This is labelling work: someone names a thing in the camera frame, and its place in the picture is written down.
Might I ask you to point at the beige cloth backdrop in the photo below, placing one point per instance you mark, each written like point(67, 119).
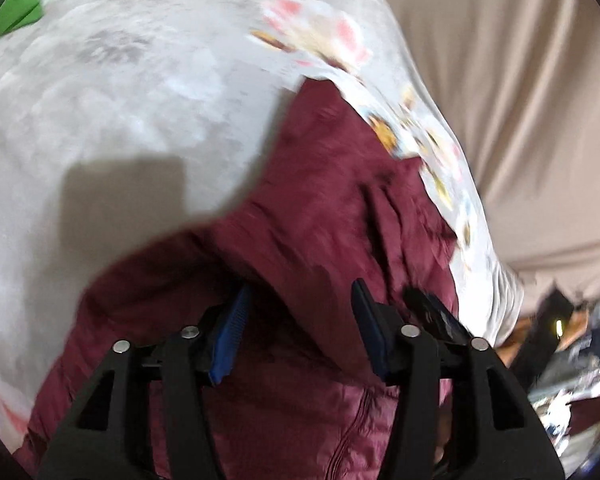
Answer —
point(520, 110)

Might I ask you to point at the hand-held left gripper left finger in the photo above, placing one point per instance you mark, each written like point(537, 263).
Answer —
point(228, 337)

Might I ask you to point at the cluttered shop goods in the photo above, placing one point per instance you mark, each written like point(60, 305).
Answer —
point(585, 360)

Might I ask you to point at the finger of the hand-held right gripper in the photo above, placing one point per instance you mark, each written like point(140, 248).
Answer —
point(437, 312)

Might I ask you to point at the grey floral blanket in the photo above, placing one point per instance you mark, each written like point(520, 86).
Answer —
point(130, 100)

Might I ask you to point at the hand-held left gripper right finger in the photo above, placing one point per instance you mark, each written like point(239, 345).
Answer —
point(371, 332)

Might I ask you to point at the maroon puffer jacket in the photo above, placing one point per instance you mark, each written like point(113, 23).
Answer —
point(305, 220)

